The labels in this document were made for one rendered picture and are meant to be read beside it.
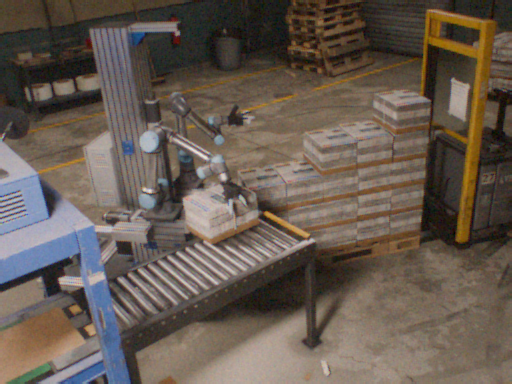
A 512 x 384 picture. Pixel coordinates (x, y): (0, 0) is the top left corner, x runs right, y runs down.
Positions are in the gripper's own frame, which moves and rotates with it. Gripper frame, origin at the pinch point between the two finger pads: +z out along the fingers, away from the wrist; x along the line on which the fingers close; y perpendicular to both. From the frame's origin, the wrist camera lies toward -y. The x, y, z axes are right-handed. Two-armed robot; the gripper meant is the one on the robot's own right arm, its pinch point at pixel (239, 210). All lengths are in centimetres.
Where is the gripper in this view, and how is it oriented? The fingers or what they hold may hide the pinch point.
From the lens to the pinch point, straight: 322.1
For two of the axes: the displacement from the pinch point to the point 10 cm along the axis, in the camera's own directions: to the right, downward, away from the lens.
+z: 3.6, 9.3, 0.2
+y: -5.0, 1.8, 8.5
